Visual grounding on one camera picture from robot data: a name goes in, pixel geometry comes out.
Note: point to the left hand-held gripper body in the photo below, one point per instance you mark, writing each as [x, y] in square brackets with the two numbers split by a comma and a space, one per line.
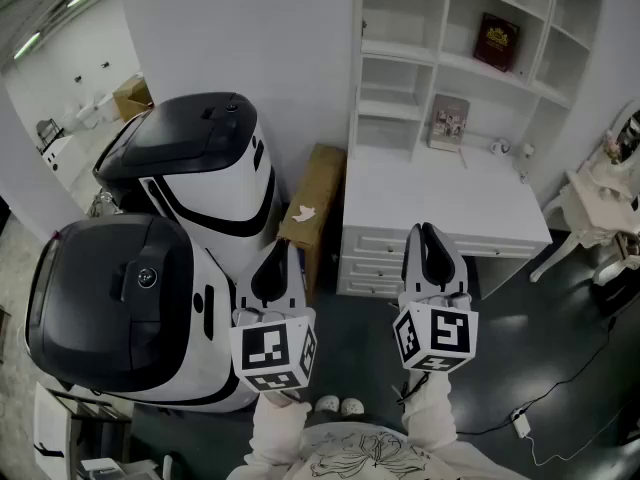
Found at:
[260, 343]

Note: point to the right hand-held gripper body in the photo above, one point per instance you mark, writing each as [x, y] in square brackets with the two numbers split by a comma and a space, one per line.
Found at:
[450, 330]

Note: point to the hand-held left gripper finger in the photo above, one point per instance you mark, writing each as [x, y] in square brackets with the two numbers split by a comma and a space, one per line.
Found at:
[297, 278]
[245, 283]

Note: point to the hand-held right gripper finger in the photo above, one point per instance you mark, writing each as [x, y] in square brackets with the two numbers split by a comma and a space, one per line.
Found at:
[411, 263]
[460, 278]

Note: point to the white desk with shelves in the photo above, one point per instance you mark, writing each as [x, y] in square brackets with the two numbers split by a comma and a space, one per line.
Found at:
[500, 113]

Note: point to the ribbed glass cabinet door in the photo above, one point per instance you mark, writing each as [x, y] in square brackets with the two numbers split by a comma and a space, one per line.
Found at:
[357, 13]

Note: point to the person's left forearm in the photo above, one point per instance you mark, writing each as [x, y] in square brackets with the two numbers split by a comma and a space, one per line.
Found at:
[277, 428]

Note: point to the person's right forearm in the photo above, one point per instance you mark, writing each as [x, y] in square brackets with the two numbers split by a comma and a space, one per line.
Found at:
[430, 418]

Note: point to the person's left white shoe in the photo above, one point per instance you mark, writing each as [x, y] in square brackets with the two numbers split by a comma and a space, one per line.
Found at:
[327, 404]

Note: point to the person's white shoe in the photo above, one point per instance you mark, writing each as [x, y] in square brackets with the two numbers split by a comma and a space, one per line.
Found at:
[327, 404]
[352, 406]

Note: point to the long brown cardboard box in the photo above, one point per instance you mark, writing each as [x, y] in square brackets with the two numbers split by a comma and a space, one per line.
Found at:
[315, 183]

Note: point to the person's right white shoe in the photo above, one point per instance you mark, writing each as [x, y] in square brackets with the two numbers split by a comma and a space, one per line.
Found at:
[352, 406]

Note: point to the white power adapter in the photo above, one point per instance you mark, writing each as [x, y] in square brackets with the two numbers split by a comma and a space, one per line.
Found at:
[521, 424]

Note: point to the tiny patterned ornament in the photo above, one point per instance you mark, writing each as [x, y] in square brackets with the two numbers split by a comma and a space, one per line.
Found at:
[525, 177]

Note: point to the white and black robot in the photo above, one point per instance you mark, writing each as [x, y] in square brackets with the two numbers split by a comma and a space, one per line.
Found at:
[115, 293]
[200, 168]

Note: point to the white mug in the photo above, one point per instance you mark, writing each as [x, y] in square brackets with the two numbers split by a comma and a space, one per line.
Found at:
[499, 147]

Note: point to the small white jar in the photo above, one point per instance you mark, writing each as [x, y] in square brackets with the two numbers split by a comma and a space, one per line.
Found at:
[527, 152]

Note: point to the grey photo book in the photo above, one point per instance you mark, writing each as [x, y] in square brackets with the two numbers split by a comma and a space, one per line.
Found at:
[448, 123]

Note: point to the person's white printed sweatshirt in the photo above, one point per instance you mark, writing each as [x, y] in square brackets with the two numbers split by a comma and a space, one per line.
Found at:
[360, 455]

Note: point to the pink flower bouquet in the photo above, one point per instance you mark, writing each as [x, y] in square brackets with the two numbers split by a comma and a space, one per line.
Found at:
[612, 144]

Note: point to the square brown cardboard box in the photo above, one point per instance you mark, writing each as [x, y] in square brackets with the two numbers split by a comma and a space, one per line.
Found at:
[131, 99]

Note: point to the white stand with black dots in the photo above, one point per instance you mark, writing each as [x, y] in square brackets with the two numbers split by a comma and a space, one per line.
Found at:
[57, 160]

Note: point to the oval vanity mirror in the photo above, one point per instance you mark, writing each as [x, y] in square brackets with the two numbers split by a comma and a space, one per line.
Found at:
[632, 133]

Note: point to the dark red book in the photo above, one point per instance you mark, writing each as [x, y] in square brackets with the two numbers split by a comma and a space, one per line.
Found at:
[496, 42]

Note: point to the black metal rack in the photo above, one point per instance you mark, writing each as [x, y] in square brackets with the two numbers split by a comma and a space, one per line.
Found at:
[47, 130]

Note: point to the black frame side table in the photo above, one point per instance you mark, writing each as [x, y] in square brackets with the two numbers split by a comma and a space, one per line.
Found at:
[75, 418]

